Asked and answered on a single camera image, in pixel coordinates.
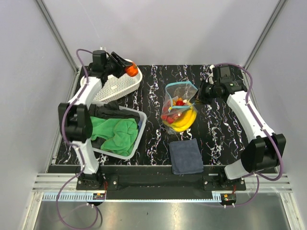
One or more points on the left aluminium frame post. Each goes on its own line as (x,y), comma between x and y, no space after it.
(54,30)

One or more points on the green microfibre cloth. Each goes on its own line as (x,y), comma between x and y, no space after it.
(114,135)

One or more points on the aluminium frame post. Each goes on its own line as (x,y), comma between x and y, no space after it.
(265,31)
(54,30)

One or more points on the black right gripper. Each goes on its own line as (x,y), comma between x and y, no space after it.
(199,97)

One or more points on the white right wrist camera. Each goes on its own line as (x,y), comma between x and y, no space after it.
(210,79)

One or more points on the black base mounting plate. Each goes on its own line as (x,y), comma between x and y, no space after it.
(203,181)

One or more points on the black cloth in bin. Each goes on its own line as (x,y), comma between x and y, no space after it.
(112,110)

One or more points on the red fake strawberry bunch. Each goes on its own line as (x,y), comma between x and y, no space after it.
(171,113)

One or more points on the yellow fake banana bunch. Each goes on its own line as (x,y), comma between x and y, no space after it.
(181,120)

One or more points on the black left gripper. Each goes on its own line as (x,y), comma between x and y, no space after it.
(121,63)

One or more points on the orange fake ginger root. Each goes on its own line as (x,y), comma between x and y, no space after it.
(177,101)

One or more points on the dark blue folded towel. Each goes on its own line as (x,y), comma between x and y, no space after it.
(185,157)

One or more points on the clear zip top bag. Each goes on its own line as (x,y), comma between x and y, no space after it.
(182,89)

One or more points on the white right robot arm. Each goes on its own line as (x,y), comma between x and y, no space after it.
(263,154)

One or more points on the white perforated plastic basket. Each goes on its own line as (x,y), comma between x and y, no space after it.
(106,88)

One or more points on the aluminium front rail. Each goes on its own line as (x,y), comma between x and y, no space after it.
(280,186)

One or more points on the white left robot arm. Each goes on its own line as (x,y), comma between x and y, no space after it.
(74,119)

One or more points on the orange fake bell pepper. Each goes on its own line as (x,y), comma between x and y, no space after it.
(132,70)

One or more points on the grey plastic bin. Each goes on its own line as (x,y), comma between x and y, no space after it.
(141,127)

